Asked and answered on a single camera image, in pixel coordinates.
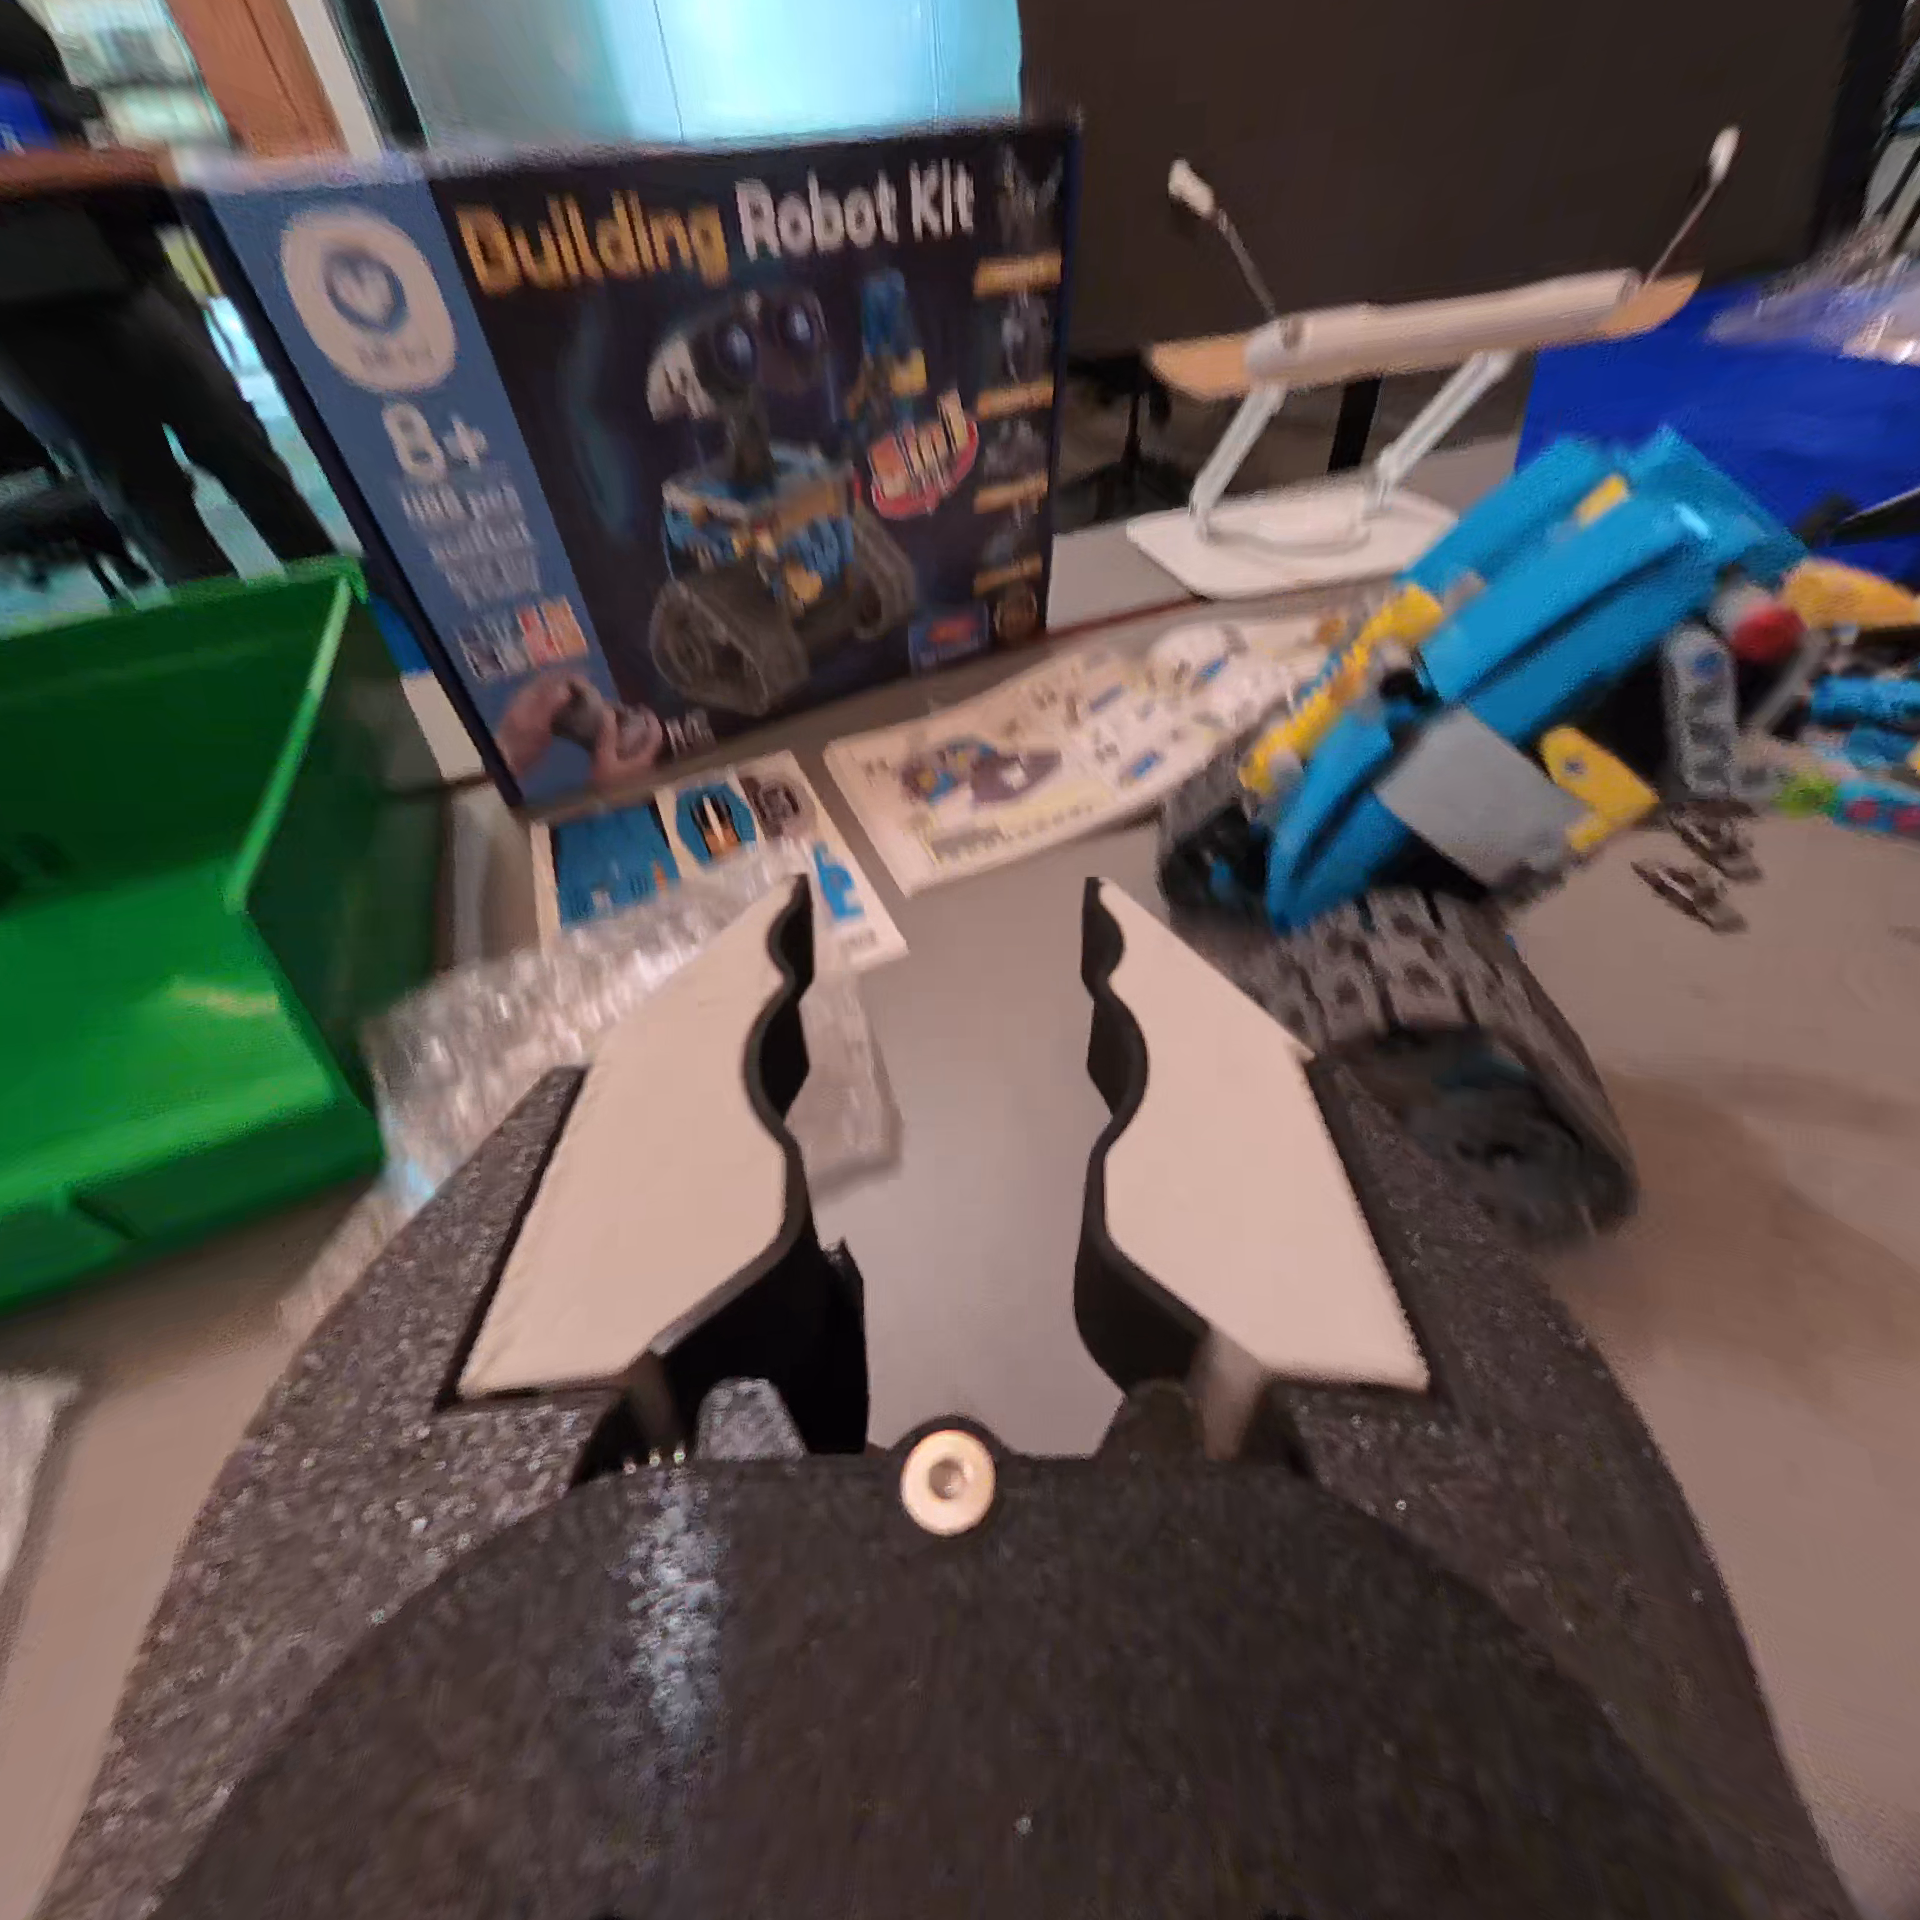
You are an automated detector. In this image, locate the dark toy vehicle box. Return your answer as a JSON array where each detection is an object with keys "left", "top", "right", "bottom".
[{"left": 180, "top": 119, "right": 1085, "bottom": 811}]

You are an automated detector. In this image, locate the green plastic bin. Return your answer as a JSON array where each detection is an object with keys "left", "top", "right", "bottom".
[{"left": 0, "top": 557, "right": 444, "bottom": 1321}]

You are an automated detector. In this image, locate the blue storage bin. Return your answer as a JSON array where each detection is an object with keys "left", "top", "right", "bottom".
[{"left": 1515, "top": 269, "right": 1920, "bottom": 588}]

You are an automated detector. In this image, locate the bubble wrap bag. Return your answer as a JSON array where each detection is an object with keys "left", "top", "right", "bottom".
[{"left": 0, "top": 884, "right": 903, "bottom": 1577}]

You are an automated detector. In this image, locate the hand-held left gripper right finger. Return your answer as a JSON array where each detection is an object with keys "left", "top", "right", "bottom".
[{"left": 1073, "top": 877, "right": 1433, "bottom": 1464}]

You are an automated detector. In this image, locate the open instruction booklet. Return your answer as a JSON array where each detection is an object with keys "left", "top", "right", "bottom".
[{"left": 825, "top": 608, "right": 1353, "bottom": 896}]

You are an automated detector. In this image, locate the grey desk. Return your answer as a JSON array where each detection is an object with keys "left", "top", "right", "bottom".
[{"left": 0, "top": 451, "right": 1920, "bottom": 1920}]

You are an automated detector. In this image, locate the blue toy vehicle with wheels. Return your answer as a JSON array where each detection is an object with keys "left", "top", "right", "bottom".
[{"left": 1154, "top": 428, "right": 1817, "bottom": 1248}]

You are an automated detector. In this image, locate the pile of small building bricks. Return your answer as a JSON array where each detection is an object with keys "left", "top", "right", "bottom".
[{"left": 1628, "top": 556, "right": 1920, "bottom": 841}]

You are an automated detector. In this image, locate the blue printed sticker sheet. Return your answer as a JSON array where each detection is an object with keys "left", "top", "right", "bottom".
[{"left": 533, "top": 750, "right": 910, "bottom": 968}]

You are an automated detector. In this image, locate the black panel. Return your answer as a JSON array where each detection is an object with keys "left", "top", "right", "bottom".
[{"left": 1020, "top": 0, "right": 1870, "bottom": 518}]

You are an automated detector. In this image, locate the white laptop stand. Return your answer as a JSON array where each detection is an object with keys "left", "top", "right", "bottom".
[{"left": 1125, "top": 128, "right": 1743, "bottom": 601}]

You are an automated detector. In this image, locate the crumpled clear plastic wrap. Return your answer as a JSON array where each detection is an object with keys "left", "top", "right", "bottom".
[{"left": 1709, "top": 247, "right": 1920, "bottom": 368}]

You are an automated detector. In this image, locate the pile of grey links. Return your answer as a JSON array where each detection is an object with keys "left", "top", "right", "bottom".
[{"left": 1628, "top": 803, "right": 1766, "bottom": 934}]

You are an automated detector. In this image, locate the grey toy track chain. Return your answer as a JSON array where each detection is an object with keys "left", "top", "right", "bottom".
[{"left": 1201, "top": 884, "right": 1642, "bottom": 1248}]

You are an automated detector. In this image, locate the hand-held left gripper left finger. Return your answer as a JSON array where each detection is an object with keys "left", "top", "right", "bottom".
[{"left": 454, "top": 877, "right": 825, "bottom": 1464}]

